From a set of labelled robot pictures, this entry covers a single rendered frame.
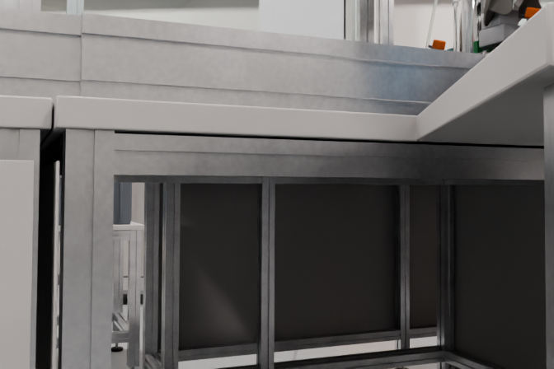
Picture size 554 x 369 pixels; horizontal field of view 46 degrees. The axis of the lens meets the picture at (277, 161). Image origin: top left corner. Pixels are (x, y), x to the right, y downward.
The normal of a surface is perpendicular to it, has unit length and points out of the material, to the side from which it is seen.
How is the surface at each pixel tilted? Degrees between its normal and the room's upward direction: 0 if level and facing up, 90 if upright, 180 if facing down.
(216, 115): 90
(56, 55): 90
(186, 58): 90
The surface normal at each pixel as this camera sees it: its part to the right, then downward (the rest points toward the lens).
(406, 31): -0.09, -0.04
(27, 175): 0.38, -0.04
